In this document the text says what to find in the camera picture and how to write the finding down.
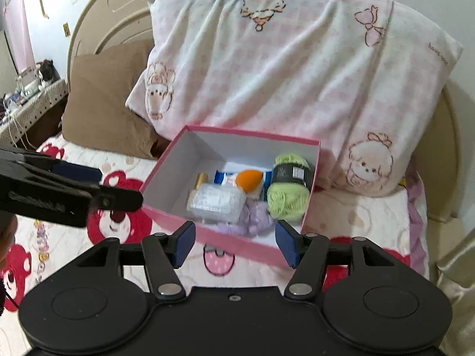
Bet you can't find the nightstand with patterned cloth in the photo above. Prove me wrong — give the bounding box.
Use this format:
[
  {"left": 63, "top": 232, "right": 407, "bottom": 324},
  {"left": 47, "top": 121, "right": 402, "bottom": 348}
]
[{"left": 0, "top": 78, "right": 70, "bottom": 149}]

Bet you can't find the blue wet wipes packet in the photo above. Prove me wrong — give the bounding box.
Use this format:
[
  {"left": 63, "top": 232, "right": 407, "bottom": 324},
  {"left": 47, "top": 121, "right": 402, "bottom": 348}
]
[{"left": 214, "top": 169, "right": 273, "bottom": 194}]

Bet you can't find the brown pillow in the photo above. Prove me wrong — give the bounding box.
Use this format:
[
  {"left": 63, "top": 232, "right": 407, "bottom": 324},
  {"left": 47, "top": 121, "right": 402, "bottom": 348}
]
[{"left": 61, "top": 41, "right": 167, "bottom": 160}]

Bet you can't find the black cable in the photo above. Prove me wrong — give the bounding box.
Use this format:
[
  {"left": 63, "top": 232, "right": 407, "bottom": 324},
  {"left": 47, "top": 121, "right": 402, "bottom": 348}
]
[{"left": 0, "top": 288, "right": 19, "bottom": 311}]

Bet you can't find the green yarn ball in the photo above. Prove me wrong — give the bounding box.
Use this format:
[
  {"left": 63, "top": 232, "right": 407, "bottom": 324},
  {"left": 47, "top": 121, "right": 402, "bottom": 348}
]
[{"left": 267, "top": 153, "right": 316, "bottom": 219}]

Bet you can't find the pink cardboard box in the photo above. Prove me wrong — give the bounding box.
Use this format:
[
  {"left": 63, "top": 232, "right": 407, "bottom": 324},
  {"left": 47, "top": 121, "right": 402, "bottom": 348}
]
[{"left": 140, "top": 125, "right": 320, "bottom": 268}]

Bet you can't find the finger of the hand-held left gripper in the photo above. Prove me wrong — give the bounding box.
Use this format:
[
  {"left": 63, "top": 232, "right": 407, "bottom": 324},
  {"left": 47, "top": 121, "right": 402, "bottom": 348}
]
[
  {"left": 88, "top": 184, "right": 145, "bottom": 212},
  {"left": 52, "top": 162, "right": 103, "bottom": 186}
]

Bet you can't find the pink hanging cloth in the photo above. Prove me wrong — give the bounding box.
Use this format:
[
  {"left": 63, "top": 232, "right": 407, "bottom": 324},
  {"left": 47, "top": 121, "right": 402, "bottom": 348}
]
[{"left": 3, "top": 0, "right": 36, "bottom": 75}]

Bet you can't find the black and white plush toy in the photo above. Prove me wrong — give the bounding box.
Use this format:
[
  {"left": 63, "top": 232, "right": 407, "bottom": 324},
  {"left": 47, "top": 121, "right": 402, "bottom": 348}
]
[{"left": 35, "top": 58, "right": 60, "bottom": 87}]

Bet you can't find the purple plush toy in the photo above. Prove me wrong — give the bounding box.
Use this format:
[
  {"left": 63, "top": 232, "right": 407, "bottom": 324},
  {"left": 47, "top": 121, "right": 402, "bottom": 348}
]
[{"left": 215, "top": 198, "right": 270, "bottom": 236}]

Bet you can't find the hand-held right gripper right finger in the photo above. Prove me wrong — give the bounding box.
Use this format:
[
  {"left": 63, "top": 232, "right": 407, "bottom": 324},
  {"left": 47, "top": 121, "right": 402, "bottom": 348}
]
[{"left": 275, "top": 220, "right": 427, "bottom": 300}]

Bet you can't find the red bear printed blanket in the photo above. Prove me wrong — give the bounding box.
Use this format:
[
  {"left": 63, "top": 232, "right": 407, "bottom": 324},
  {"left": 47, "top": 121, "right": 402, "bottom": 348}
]
[{"left": 0, "top": 133, "right": 431, "bottom": 356}]

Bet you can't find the beige bed headboard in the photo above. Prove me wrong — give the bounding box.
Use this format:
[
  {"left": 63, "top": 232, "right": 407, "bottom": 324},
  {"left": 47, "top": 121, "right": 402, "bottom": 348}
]
[{"left": 67, "top": 0, "right": 461, "bottom": 223}]

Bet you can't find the gold satin curtain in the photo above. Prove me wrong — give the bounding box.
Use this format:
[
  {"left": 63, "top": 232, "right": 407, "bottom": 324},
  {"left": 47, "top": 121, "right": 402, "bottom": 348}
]
[{"left": 427, "top": 200, "right": 475, "bottom": 356}]

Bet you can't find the pink checked cartoon pillow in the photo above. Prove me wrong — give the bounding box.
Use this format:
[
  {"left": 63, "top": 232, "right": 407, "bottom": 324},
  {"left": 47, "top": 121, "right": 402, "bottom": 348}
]
[{"left": 125, "top": 0, "right": 464, "bottom": 198}]

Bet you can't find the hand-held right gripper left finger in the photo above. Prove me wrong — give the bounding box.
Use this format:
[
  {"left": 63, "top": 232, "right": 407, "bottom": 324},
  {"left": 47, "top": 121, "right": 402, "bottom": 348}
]
[{"left": 48, "top": 220, "right": 197, "bottom": 302}]

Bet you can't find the orange makeup sponge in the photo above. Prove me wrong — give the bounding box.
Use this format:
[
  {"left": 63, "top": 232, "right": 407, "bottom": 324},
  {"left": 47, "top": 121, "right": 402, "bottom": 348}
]
[{"left": 236, "top": 170, "right": 263, "bottom": 194}]

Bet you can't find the clear plastic swab box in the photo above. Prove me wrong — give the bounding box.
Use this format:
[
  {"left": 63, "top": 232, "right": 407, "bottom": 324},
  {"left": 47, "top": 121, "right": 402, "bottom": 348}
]
[{"left": 186, "top": 185, "right": 246, "bottom": 224}]

